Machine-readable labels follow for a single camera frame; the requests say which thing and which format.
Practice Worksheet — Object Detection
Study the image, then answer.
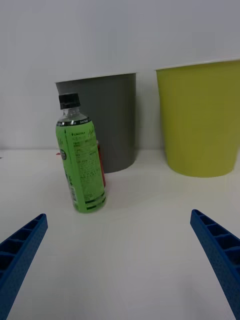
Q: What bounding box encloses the yellow-green plastic waste bin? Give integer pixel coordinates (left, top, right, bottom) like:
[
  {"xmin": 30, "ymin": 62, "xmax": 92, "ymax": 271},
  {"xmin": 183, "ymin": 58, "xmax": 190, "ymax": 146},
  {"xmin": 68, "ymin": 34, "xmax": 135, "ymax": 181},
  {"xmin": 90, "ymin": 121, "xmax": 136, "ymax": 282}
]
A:
[{"xmin": 155, "ymin": 58, "xmax": 240, "ymax": 179}]

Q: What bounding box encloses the green label plastic bottle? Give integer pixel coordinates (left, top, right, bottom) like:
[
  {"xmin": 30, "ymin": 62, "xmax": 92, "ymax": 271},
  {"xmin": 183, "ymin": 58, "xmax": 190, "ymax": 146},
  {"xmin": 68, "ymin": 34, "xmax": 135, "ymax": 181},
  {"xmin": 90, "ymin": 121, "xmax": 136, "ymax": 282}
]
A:
[{"xmin": 55, "ymin": 92, "xmax": 108, "ymax": 214}]

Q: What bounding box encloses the red drink can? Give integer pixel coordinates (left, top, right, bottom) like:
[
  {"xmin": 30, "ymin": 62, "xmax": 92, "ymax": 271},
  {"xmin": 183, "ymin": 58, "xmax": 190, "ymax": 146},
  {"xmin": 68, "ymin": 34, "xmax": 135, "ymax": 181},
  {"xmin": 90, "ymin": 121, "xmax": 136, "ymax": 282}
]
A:
[{"xmin": 95, "ymin": 139, "xmax": 108, "ymax": 188}]

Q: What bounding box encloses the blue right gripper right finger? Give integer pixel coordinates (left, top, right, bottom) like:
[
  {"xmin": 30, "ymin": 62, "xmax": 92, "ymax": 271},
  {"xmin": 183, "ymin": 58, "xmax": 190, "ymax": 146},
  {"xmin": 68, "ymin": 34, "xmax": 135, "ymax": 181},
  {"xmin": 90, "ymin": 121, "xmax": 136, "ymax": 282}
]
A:
[{"xmin": 189, "ymin": 208, "xmax": 240, "ymax": 320}]

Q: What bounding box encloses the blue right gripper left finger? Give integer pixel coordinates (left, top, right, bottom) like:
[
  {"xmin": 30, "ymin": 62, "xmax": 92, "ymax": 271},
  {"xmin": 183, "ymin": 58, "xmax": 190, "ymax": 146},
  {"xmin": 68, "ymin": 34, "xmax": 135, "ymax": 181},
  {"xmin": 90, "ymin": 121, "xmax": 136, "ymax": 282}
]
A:
[{"xmin": 0, "ymin": 213, "xmax": 49, "ymax": 320}]

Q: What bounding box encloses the grey plastic waste bin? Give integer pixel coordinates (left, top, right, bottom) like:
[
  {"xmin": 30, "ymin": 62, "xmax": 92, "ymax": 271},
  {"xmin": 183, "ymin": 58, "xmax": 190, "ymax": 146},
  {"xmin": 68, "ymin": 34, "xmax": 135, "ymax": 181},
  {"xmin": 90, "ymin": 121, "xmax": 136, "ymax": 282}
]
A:
[{"xmin": 55, "ymin": 72, "xmax": 138, "ymax": 174}]

